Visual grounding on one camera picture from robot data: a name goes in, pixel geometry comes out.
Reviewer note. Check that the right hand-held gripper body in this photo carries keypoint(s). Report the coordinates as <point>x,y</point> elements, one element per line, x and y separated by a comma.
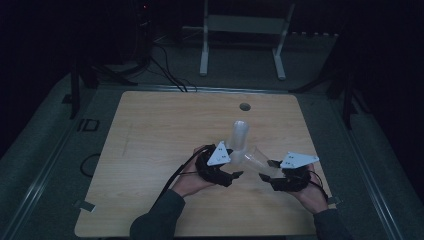
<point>293,176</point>

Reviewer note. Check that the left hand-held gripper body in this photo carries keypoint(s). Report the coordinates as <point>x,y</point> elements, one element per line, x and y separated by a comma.
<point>218,156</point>

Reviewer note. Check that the stack of clear plastic cups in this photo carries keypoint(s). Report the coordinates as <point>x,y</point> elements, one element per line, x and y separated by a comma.
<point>237,140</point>

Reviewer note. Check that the single clear plastic cup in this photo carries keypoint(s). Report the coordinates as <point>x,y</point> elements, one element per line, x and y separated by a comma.
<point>260,163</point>

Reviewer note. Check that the person's right hand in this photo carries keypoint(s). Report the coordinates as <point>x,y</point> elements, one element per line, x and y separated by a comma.
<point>313,198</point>

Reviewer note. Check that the person's left hand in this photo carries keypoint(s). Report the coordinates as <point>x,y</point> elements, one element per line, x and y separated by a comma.
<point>193,183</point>

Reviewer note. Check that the grey tape piece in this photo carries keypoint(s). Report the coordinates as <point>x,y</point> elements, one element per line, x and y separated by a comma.
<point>85,205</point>
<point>334,200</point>

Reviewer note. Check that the black tripod stand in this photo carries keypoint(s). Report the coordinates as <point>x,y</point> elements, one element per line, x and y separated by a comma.
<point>86,78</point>
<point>346,96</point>

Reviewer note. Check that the white power strip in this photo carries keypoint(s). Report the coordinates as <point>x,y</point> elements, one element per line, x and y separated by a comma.
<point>313,34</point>

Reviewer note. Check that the dark computer tower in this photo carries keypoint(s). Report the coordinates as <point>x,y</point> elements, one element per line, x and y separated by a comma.
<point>142,30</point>

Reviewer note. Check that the white metal stand frame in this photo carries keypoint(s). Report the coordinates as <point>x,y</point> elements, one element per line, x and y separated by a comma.
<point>245,25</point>

